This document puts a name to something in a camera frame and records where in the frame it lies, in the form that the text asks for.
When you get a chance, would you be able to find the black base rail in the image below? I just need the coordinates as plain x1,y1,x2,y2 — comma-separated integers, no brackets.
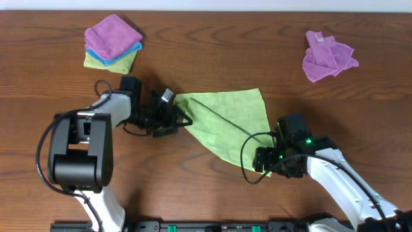
50,220,355,232

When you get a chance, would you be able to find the folded green cloth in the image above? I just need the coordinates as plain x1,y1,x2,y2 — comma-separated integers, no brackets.
84,51,138,75

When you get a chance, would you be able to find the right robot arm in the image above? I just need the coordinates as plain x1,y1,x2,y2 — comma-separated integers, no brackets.
252,114,411,231

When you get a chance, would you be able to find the left black cable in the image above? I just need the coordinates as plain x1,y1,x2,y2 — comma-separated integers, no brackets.
35,79,113,232

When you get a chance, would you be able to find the folded purple cloth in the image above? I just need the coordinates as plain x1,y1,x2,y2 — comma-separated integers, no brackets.
84,14,143,59

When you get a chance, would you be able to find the folded blue cloth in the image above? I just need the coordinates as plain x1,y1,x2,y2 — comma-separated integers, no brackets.
86,42,143,66

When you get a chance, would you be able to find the green microfiber cloth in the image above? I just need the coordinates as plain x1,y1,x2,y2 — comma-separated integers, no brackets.
174,88,274,171

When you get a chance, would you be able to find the crumpled purple cloth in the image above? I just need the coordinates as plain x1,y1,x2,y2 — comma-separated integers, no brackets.
303,31,359,82

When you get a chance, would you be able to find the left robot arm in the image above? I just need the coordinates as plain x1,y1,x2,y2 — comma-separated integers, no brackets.
40,76,192,231

